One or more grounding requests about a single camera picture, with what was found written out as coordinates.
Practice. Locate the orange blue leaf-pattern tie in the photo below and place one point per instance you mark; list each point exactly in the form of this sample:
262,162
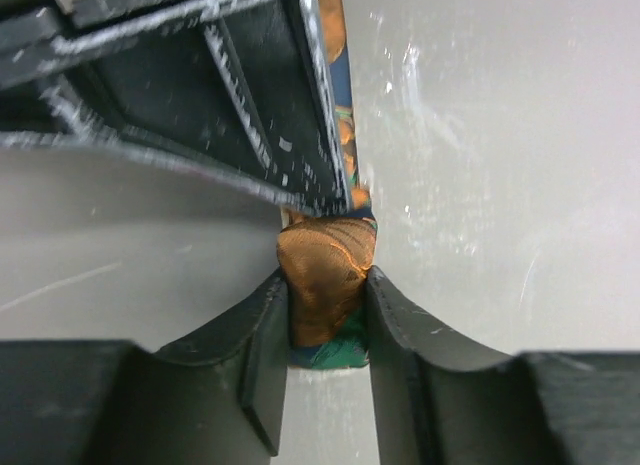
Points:
326,261

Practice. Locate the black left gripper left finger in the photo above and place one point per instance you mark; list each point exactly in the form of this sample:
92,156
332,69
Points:
214,396

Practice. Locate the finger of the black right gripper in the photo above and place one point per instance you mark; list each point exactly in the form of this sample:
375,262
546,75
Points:
236,91

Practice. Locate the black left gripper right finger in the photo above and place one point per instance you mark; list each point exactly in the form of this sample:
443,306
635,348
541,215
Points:
441,397

